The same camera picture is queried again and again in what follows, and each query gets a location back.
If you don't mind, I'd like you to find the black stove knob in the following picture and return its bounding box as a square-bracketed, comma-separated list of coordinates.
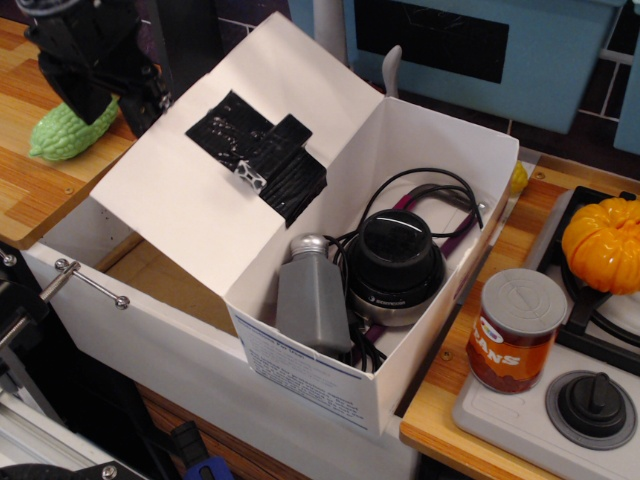
[545, 370, 639, 451]

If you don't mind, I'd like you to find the blue toy oven cabinet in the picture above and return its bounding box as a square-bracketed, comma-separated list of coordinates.
[287, 0, 640, 151]

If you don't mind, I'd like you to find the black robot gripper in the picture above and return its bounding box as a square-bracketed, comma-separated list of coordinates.
[23, 1, 171, 136]

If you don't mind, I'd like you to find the orange pumpkin toy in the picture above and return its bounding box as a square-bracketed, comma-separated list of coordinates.
[562, 198, 639, 295]

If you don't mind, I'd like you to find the grey square bottle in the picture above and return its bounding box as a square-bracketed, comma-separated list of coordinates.
[275, 234, 351, 357]

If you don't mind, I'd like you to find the purple stethoscope tube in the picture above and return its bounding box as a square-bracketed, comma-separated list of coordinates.
[342, 183, 480, 372]

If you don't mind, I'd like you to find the metal clamp screw bar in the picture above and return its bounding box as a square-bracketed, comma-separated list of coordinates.
[39, 258, 130, 310]

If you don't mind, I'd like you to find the black cable bundle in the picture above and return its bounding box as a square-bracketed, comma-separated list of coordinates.
[327, 167, 485, 374]

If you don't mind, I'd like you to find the black 3D mouse puck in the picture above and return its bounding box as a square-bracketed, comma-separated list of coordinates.
[347, 209, 445, 328]

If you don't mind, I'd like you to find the green bitter melon toy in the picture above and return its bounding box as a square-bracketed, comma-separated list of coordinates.
[29, 97, 118, 162]

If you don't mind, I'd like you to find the blue handled tool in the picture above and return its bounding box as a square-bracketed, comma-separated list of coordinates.
[170, 421, 234, 480]

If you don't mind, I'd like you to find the white toy stove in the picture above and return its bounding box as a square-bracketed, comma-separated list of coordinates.
[453, 187, 639, 479]

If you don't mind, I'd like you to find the white cardboard box with flap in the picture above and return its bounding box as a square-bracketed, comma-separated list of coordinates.
[92, 14, 519, 435]

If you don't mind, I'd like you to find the orange bean can toy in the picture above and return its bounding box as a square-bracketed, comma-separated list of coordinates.
[466, 268, 568, 394]

